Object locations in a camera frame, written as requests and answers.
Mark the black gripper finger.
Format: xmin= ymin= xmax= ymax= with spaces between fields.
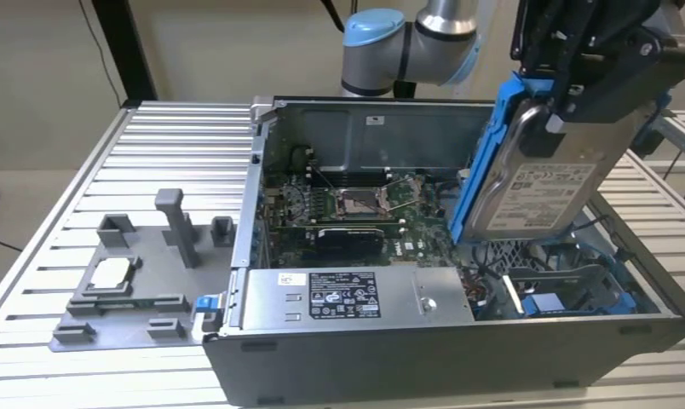
xmin=510 ymin=0 xmax=600 ymax=74
xmin=518 ymin=27 xmax=662 ymax=157

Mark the hard disk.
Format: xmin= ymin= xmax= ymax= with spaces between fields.
xmin=449 ymin=70 xmax=673 ymax=247

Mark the perforated metal disk bay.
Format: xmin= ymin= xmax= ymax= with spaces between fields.
xmin=456 ymin=118 xmax=662 ymax=320

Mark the blue disk carrier in bay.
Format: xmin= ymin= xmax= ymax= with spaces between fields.
xmin=518 ymin=292 xmax=640 ymax=319

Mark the metal socket cover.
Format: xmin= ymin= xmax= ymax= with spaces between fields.
xmin=384 ymin=176 xmax=433 ymax=210

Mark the green motherboard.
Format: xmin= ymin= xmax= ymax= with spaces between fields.
xmin=259 ymin=168 xmax=474 ymax=269

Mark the CPU socket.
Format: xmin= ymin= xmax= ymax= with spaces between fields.
xmin=334 ymin=187 xmax=393 ymax=221

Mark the thin metal locking lever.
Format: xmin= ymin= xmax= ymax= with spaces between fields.
xmin=311 ymin=163 xmax=348 ymax=202

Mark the black graphics card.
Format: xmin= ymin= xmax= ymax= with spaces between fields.
xmin=313 ymin=227 xmax=389 ymax=261

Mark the silver power supply unit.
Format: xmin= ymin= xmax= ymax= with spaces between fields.
xmin=241 ymin=267 xmax=476 ymax=331

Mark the open grey PC case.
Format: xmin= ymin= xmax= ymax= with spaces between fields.
xmin=202 ymin=94 xmax=685 ymax=406

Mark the grey case latch blue tab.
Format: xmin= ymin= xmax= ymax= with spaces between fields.
xmin=189 ymin=292 xmax=223 ymax=342

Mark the grey parts rack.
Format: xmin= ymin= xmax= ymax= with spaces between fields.
xmin=45 ymin=187 xmax=239 ymax=354

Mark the silver CPU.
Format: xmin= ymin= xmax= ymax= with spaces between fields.
xmin=89 ymin=259 xmax=134 ymax=291

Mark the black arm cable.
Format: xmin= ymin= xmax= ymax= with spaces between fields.
xmin=318 ymin=0 xmax=349 ymax=34

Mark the blue data wire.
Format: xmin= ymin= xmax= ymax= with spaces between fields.
xmin=592 ymin=245 xmax=628 ymax=274

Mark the black frame post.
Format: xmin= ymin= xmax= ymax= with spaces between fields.
xmin=79 ymin=0 xmax=159 ymax=107

